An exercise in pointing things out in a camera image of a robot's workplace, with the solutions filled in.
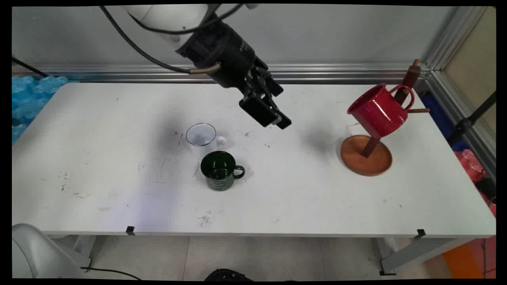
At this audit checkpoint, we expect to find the dark green enamel mug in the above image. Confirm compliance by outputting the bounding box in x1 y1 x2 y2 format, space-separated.
200 151 245 192

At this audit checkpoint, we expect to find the aluminium corner frame post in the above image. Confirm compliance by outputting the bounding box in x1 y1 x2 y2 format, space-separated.
425 6 496 181

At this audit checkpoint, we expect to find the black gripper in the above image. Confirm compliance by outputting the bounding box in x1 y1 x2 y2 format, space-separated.
176 20 292 130

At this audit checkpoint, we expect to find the blue bubble wrap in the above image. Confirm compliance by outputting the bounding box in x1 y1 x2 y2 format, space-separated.
12 75 70 145

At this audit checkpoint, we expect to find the red plastic bag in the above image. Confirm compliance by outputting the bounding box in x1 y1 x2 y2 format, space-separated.
454 149 496 217

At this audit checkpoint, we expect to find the blue plastic sheet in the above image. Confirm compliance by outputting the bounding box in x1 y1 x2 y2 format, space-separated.
420 92 470 152

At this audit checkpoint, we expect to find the red enamel mug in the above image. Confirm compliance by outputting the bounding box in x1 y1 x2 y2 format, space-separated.
347 83 415 139

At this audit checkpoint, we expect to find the horizontal aluminium rail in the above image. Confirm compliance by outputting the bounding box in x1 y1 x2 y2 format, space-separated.
12 63 430 84

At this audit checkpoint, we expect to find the beige wall panel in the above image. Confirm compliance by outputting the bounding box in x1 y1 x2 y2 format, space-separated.
443 6 496 133

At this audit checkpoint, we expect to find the black looped wrist cable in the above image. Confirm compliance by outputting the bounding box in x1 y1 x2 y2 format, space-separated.
126 4 244 34

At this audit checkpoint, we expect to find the wooden mug stand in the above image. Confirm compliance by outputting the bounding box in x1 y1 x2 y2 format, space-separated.
341 59 430 177

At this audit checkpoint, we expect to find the grey table leg with foot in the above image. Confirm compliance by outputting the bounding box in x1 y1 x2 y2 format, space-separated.
372 237 474 276

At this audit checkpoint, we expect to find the black floor cable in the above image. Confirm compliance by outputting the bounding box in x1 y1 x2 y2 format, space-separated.
81 267 142 280

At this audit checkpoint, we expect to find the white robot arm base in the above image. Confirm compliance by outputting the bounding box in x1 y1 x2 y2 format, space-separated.
12 224 84 279

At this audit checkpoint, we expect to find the white enamel mug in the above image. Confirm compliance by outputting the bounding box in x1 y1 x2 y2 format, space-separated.
186 123 227 160

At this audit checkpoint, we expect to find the thin black wall cable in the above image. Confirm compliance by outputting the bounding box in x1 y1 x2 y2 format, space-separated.
12 57 50 78

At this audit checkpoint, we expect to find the black object on floor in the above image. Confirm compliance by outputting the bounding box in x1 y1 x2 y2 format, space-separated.
204 268 255 282

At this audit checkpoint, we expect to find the black cable with metal sleeve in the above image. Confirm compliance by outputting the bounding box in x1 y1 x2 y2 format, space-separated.
99 6 221 75

